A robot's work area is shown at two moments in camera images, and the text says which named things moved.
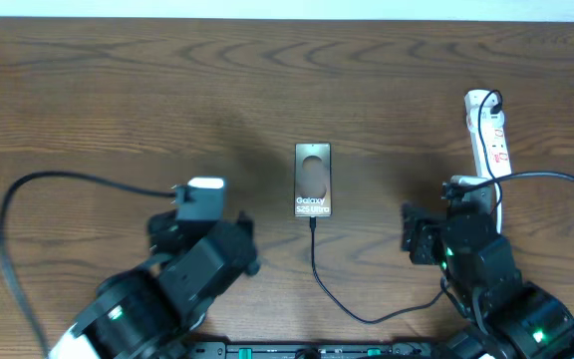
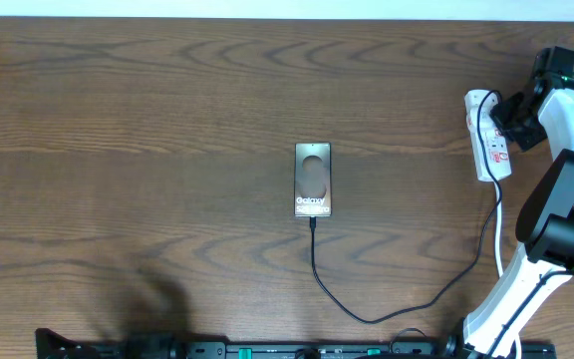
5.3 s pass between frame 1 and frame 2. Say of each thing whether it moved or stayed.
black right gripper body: moved
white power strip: stayed
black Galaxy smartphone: stayed
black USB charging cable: stayed
